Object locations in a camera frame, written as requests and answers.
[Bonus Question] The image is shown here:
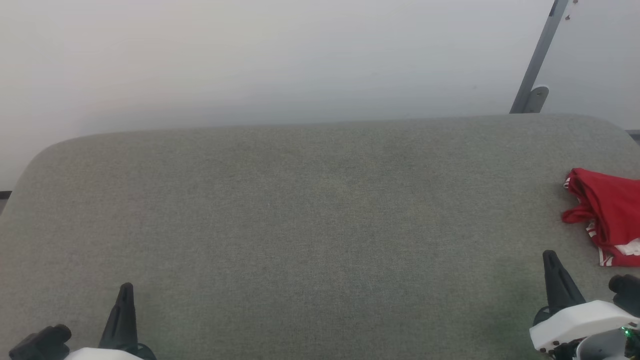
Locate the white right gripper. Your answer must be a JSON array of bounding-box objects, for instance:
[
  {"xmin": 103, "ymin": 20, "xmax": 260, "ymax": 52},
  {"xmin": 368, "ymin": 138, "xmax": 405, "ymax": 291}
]
[{"xmin": 529, "ymin": 250, "xmax": 640, "ymax": 353}]

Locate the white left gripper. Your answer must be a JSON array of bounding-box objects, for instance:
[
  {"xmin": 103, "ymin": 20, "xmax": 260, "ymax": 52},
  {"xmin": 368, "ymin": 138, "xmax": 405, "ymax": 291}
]
[{"xmin": 62, "ymin": 282, "xmax": 157, "ymax": 360}]

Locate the red and white sports jersey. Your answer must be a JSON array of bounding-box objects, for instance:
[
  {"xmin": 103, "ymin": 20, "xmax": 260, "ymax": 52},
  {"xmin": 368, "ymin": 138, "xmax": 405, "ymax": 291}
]
[{"xmin": 561, "ymin": 168, "xmax": 640, "ymax": 268}]

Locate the grey fabric sofa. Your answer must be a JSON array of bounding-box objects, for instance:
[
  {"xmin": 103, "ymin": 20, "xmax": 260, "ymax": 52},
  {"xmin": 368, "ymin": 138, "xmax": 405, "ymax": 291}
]
[{"xmin": 0, "ymin": 114, "xmax": 640, "ymax": 360}]

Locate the grey rounded metal bracket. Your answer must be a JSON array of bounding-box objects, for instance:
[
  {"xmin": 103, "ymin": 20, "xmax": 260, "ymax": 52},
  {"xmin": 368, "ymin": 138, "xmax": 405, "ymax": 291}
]
[{"xmin": 522, "ymin": 86, "xmax": 550, "ymax": 115}]

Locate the grey metal slanted post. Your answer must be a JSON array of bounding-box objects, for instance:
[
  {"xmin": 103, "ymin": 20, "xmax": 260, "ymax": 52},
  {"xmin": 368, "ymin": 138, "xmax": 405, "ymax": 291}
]
[{"xmin": 509, "ymin": 0, "xmax": 571, "ymax": 115}]

